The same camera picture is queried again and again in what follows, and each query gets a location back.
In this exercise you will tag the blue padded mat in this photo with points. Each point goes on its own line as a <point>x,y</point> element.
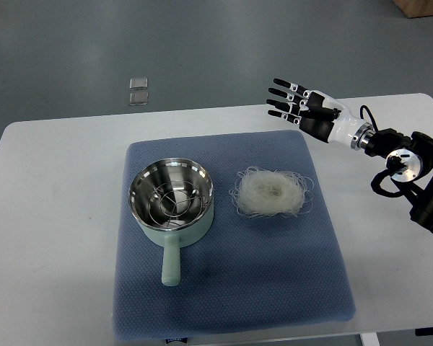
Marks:
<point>244,274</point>

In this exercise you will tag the black bracket under table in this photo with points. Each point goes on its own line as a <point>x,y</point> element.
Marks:
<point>423,332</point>

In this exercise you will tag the wire steaming rack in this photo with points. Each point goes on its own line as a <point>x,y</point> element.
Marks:
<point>174,208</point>

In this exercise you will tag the blue label under table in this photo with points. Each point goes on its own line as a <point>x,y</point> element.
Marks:
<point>179,339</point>

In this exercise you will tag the brown cardboard box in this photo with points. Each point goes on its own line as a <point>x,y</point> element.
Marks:
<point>417,8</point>

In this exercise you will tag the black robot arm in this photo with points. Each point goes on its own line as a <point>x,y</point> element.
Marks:
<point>408,170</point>

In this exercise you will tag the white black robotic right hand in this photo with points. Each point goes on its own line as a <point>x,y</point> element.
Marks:
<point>319,115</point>

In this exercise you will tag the upper floor metal plate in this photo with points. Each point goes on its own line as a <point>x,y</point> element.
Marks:
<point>138,83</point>

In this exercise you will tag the mint green pot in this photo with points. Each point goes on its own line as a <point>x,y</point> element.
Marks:
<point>172,172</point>

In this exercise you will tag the white vermicelli nest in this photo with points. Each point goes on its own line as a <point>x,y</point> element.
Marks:
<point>260,192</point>

